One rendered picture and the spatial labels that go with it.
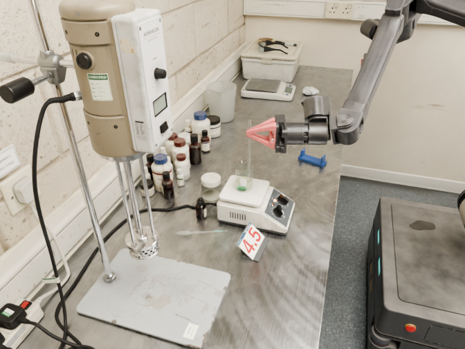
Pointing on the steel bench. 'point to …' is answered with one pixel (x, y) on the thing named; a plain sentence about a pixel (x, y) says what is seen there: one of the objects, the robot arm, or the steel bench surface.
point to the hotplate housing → (251, 215)
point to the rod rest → (312, 158)
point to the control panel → (281, 206)
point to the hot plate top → (258, 192)
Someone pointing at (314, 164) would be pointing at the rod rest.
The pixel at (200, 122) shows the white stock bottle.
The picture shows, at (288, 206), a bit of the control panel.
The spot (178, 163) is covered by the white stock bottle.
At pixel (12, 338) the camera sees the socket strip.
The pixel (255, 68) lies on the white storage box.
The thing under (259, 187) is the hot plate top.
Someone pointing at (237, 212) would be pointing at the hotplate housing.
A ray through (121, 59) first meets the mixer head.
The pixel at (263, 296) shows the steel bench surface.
